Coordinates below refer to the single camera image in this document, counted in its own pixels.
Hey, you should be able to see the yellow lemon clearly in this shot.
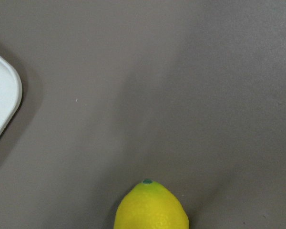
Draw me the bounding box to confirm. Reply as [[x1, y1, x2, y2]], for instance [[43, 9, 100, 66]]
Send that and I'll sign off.
[[113, 178, 189, 229]]

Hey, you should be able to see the white rabbit tray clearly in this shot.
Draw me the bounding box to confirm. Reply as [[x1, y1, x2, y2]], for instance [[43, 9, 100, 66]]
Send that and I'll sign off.
[[0, 56, 22, 135]]

